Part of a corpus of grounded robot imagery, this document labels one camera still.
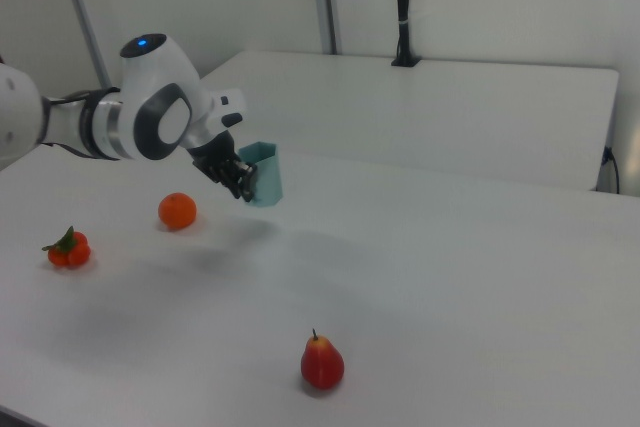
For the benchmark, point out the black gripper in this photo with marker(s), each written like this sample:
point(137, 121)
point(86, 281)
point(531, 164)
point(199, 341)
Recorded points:
point(215, 154)

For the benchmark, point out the teal angular plastic mug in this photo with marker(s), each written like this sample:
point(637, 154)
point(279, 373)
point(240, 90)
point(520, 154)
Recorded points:
point(265, 177)

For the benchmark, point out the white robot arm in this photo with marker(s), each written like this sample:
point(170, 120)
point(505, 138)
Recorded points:
point(150, 97)

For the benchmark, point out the orange fruit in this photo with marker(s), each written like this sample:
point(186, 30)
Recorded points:
point(177, 210)

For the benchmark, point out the red pear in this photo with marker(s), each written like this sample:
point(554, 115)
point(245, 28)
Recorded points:
point(322, 364)

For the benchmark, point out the grey partition post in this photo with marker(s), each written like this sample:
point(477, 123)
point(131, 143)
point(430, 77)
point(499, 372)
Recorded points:
point(82, 7)

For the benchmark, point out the black pole with base plate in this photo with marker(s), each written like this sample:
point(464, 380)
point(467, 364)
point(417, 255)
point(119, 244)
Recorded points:
point(402, 2)

